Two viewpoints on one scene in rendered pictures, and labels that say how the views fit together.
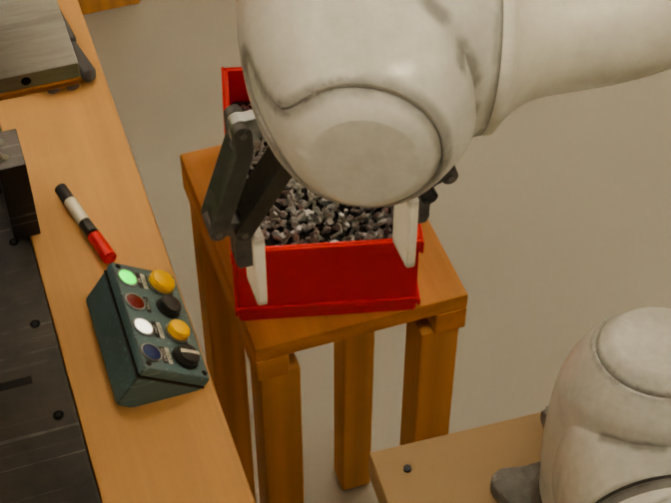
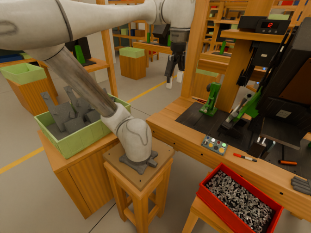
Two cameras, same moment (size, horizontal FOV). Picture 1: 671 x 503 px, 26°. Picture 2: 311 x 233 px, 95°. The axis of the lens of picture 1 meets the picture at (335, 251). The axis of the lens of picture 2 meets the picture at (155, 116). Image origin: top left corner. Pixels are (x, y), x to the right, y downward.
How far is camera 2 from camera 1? 1.45 m
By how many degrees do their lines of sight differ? 91
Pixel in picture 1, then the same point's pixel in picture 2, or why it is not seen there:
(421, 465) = (168, 151)
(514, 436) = (159, 162)
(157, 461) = (195, 135)
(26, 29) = (277, 135)
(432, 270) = (202, 207)
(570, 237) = not seen: outside the picture
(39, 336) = (225, 141)
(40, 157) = (269, 166)
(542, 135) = not seen: outside the picture
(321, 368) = not seen: outside the picture
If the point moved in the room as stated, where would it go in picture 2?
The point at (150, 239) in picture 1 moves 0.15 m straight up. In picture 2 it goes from (235, 161) to (245, 144)
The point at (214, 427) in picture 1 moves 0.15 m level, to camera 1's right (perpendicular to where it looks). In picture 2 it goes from (194, 141) to (178, 150)
